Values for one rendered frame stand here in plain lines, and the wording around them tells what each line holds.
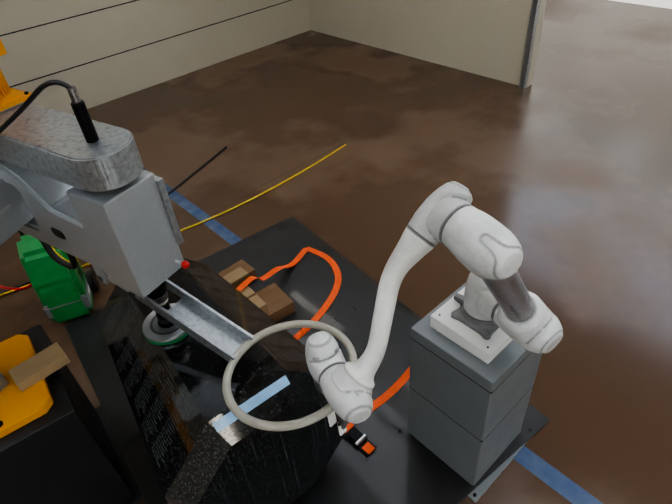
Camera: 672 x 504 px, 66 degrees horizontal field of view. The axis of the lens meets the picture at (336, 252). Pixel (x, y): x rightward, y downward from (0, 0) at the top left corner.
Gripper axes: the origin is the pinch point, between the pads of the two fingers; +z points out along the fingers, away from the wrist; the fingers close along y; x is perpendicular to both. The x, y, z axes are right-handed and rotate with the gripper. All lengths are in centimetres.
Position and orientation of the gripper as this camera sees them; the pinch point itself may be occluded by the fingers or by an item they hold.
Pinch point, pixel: (337, 422)
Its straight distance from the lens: 184.8
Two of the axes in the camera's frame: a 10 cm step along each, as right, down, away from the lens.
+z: 1.3, 8.0, 5.9
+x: -7.2, 4.8, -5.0
